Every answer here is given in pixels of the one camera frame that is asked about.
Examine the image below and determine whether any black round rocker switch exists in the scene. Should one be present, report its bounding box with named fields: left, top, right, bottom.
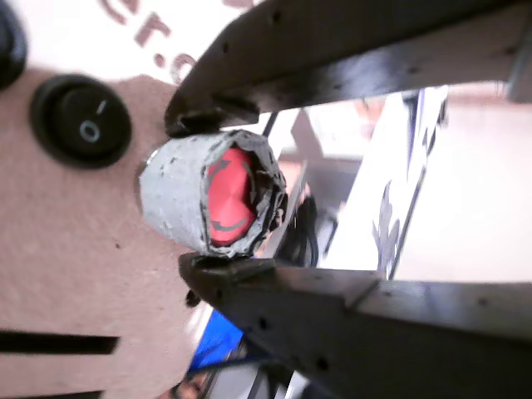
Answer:
left=0, top=0, right=28, bottom=91
left=31, top=73, right=134, bottom=170

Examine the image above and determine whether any wooden rover chassis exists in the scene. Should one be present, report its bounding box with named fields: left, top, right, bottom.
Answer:
left=0, top=0, right=271, bottom=399

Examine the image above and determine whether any red button with grey tape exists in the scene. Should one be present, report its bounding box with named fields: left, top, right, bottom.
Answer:
left=135, top=128, right=290, bottom=259

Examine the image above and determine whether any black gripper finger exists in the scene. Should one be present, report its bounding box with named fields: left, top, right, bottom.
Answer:
left=177, top=253, right=532, bottom=399
left=164, top=0, right=532, bottom=139

